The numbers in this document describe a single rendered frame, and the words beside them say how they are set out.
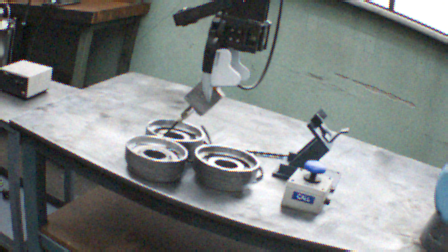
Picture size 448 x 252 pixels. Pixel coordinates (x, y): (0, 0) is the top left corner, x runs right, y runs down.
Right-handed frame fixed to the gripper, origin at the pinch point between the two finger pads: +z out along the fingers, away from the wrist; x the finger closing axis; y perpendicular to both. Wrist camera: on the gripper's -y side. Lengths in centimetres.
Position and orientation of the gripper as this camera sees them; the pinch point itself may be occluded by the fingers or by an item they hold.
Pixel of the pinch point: (208, 91)
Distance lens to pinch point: 97.0
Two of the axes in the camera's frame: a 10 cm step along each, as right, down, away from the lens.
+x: 3.2, -2.4, 9.2
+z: -1.9, 9.3, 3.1
